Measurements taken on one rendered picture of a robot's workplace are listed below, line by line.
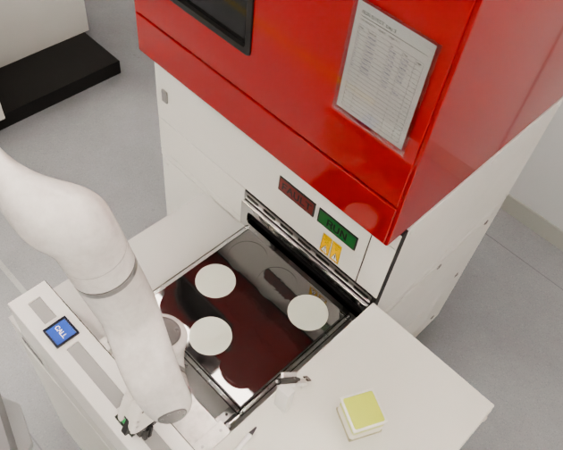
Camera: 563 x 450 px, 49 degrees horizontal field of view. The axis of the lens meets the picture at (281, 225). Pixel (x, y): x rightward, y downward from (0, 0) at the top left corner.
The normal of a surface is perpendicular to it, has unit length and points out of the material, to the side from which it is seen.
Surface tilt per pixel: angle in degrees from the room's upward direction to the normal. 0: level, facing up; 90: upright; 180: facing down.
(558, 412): 0
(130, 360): 42
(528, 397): 0
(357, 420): 0
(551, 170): 90
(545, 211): 90
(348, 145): 90
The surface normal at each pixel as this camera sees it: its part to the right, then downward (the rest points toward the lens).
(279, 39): -0.71, 0.51
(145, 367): 0.14, 0.11
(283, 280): 0.09, -0.61
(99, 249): 0.70, 0.47
